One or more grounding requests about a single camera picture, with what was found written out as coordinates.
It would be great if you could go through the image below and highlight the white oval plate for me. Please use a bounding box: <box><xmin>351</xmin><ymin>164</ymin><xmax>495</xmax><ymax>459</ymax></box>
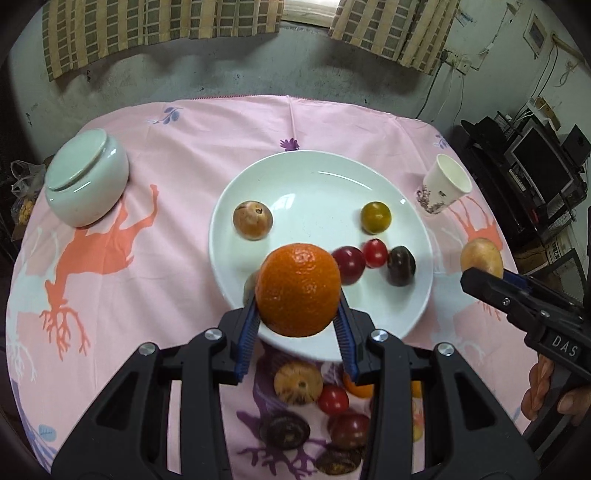
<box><xmin>209</xmin><ymin>150</ymin><xmax>435</xmax><ymax>362</ymax></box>

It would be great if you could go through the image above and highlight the red cherry tomato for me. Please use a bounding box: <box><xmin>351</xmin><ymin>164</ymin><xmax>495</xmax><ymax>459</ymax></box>
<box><xmin>317</xmin><ymin>385</ymin><xmax>350</xmax><ymax>415</ymax></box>
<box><xmin>361</xmin><ymin>238</ymin><xmax>389</xmax><ymax>269</ymax></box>

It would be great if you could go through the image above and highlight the computer monitor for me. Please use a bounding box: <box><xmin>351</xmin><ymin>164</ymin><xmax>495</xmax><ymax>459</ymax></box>
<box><xmin>504</xmin><ymin>124</ymin><xmax>575</xmax><ymax>204</ymax></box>

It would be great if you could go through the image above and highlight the small cardboard box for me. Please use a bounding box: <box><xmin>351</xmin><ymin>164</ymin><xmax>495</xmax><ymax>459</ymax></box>
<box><xmin>527</xmin><ymin>96</ymin><xmax>563</xmax><ymax>131</ymax></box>

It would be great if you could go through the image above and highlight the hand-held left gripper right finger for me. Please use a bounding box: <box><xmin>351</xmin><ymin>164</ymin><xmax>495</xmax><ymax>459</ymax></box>
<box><xmin>331</xmin><ymin>295</ymin><xmax>541</xmax><ymax>480</ymax></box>

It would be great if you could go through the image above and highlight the white lidded ceramic jar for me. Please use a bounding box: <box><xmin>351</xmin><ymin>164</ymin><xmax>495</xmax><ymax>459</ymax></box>
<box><xmin>44</xmin><ymin>128</ymin><xmax>130</xmax><ymax>228</ymax></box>

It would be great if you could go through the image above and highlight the black wall cable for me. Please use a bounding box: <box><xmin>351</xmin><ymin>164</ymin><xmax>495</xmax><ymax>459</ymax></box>
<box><xmin>417</xmin><ymin>60</ymin><xmax>452</xmax><ymax>121</ymax></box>

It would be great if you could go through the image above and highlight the dark red tomato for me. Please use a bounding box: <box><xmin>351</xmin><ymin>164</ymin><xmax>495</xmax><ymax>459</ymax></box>
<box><xmin>332</xmin><ymin>246</ymin><xmax>367</xmax><ymax>284</ymax></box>

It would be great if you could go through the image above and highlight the dark water chestnut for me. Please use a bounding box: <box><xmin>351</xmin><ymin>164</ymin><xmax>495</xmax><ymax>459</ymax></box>
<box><xmin>386</xmin><ymin>246</ymin><xmax>417</xmax><ymax>287</ymax></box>
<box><xmin>259</xmin><ymin>414</ymin><xmax>311</xmax><ymax>450</ymax></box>
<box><xmin>315</xmin><ymin>447</ymin><xmax>363</xmax><ymax>476</ymax></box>

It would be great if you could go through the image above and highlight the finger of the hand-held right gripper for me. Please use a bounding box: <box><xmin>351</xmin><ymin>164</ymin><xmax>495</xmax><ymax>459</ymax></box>
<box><xmin>462</xmin><ymin>267</ymin><xmax>550</xmax><ymax>335</ymax></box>
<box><xmin>502</xmin><ymin>270</ymin><xmax>586</xmax><ymax>317</ymax></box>

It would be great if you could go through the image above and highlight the pink printed tablecloth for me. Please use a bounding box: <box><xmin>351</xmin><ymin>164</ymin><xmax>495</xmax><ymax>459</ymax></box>
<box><xmin>7</xmin><ymin>95</ymin><xmax>548</xmax><ymax>480</ymax></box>

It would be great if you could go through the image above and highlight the window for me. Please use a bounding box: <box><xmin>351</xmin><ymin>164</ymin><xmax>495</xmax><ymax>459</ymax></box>
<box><xmin>281</xmin><ymin>0</ymin><xmax>343</xmax><ymax>26</ymax></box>

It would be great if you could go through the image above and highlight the person's right hand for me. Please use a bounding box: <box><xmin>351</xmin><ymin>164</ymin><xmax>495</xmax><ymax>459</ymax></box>
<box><xmin>521</xmin><ymin>354</ymin><xmax>591</xmax><ymax>422</ymax></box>

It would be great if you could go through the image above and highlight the brown round fruit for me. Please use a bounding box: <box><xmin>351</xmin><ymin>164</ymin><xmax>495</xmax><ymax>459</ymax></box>
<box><xmin>233</xmin><ymin>200</ymin><xmax>274</xmax><ymax>241</ymax></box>

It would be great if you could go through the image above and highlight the black computer desk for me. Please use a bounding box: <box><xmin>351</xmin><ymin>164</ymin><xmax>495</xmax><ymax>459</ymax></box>
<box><xmin>461</xmin><ymin>111</ymin><xmax>591</xmax><ymax>252</ymax></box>

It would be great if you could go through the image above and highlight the printed paper cup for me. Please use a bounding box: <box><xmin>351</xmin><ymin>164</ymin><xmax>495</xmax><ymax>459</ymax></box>
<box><xmin>416</xmin><ymin>154</ymin><xmax>473</xmax><ymax>215</ymax></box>

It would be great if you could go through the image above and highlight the white wall switch box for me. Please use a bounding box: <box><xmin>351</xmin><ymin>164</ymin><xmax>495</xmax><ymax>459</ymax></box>
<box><xmin>526</xmin><ymin>13</ymin><xmax>551</xmax><ymax>58</ymax></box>

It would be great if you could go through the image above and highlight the clear plastic bag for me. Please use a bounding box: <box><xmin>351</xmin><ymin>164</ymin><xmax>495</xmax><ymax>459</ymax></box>
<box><xmin>9</xmin><ymin>159</ymin><xmax>48</xmax><ymax>232</ymax></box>

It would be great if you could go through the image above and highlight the large orange mandarin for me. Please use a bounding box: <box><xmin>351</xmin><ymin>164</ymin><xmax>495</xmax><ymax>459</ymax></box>
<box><xmin>255</xmin><ymin>243</ymin><xmax>343</xmax><ymax>337</ymax></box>

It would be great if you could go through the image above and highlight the white wall socket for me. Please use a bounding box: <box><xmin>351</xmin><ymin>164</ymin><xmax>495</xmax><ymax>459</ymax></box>
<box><xmin>442</xmin><ymin>50</ymin><xmax>477</xmax><ymax>73</ymax></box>

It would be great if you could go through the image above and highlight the pale yellow round fruit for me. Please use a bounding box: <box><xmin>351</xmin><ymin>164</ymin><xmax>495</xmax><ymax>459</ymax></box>
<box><xmin>460</xmin><ymin>237</ymin><xmax>504</xmax><ymax>279</ymax></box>

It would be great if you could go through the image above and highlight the dark purple tomato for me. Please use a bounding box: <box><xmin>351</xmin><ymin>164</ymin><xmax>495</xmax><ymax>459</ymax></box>
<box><xmin>328</xmin><ymin>412</ymin><xmax>371</xmax><ymax>450</ymax></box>

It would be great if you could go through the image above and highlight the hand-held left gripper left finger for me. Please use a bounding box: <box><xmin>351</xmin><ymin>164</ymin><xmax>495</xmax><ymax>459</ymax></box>
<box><xmin>48</xmin><ymin>295</ymin><xmax>259</xmax><ymax>480</ymax></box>

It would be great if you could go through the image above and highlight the striped tan round fruit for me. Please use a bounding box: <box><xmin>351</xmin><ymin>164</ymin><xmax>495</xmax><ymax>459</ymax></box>
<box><xmin>274</xmin><ymin>361</ymin><xmax>324</xmax><ymax>407</ymax></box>

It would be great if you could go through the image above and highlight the checkered beige curtain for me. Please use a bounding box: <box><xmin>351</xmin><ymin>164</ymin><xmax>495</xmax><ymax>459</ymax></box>
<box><xmin>41</xmin><ymin>0</ymin><xmax>286</xmax><ymax>83</ymax></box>
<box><xmin>327</xmin><ymin>0</ymin><xmax>461</xmax><ymax>76</ymax></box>

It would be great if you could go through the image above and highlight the olive yellow tomato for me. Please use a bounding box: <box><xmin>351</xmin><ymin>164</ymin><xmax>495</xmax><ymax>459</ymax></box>
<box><xmin>360</xmin><ymin>201</ymin><xmax>393</xmax><ymax>234</ymax></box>

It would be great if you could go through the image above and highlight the black speaker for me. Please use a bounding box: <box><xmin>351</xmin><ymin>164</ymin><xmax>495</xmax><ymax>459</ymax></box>
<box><xmin>562</xmin><ymin>124</ymin><xmax>591</xmax><ymax>163</ymax></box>

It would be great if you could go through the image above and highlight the small orange mandarin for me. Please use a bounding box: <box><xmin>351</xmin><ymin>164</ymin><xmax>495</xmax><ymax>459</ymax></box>
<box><xmin>342</xmin><ymin>369</ymin><xmax>376</xmax><ymax>399</ymax></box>

